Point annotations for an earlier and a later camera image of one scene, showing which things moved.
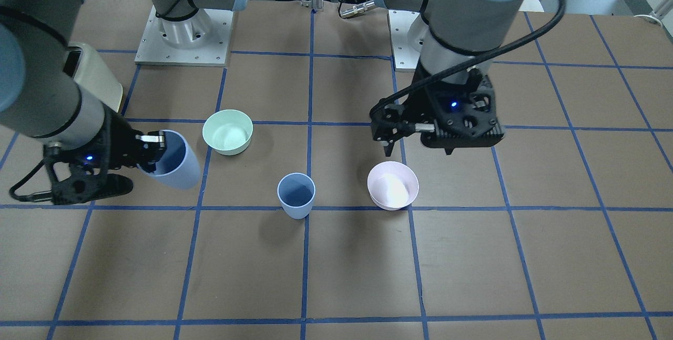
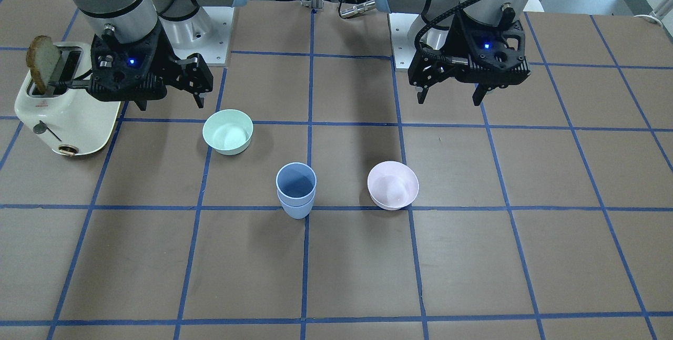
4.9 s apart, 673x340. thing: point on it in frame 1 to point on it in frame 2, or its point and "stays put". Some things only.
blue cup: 179,167 to 296,183
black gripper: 78,176 to 122,71
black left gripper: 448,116 to 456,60
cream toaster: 83,64 to 64,119
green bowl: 228,131 stays put
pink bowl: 392,185 stays put
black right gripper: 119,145 to 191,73
